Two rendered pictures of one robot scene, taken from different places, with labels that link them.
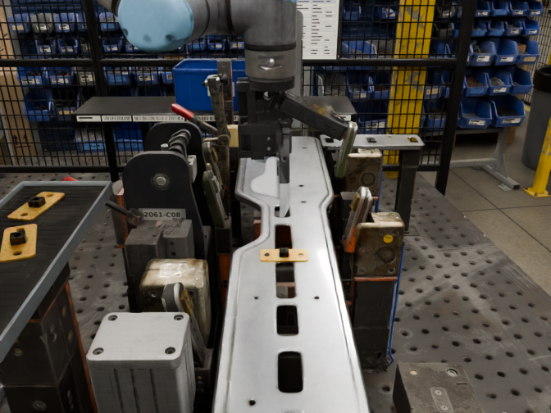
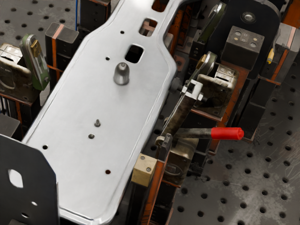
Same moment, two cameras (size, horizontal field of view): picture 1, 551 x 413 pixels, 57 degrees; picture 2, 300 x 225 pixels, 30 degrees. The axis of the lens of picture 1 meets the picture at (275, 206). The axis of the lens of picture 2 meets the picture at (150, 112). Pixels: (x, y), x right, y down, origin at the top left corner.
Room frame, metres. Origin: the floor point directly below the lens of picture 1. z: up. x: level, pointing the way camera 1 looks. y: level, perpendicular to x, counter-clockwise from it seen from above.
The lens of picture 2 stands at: (1.78, 0.20, 1.94)
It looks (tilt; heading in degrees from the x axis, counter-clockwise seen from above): 55 degrees down; 191
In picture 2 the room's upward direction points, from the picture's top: 12 degrees clockwise
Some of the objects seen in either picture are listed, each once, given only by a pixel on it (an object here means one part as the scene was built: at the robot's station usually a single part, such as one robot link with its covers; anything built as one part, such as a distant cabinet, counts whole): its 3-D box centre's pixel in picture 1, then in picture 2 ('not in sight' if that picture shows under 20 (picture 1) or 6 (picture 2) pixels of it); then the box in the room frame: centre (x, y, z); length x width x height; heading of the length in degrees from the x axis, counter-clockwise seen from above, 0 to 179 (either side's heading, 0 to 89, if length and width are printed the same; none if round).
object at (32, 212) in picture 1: (37, 202); not in sight; (0.63, 0.33, 1.17); 0.08 x 0.04 x 0.01; 170
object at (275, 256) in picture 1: (284, 253); not in sight; (0.76, -0.01, 1.01); 0.08 x 0.04 x 0.01; 90
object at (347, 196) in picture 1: (352, 250); (62, 73); (1.03, -0.18, 0.84); 0.11 x 0.08 x 0.29; 91
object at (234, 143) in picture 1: (234, 188); (135, 206); (1.30, 0.12, 0.88); 0.04 x 0.04 x 0.36; 1
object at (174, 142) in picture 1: (179, 253); (236, 50); (0.86, 0.19, 0.94); 0.18 x 0.13 x 0.49; 1
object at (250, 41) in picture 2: not in sight; (222, 98); (0.98, 0.20, 0.91); 0.07 x 0.05 x 0.42; 91
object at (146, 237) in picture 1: (157, 337); not in sight; (0.66, 0.20, 0.90); 0.05 x 0.05 x 0.40; 1
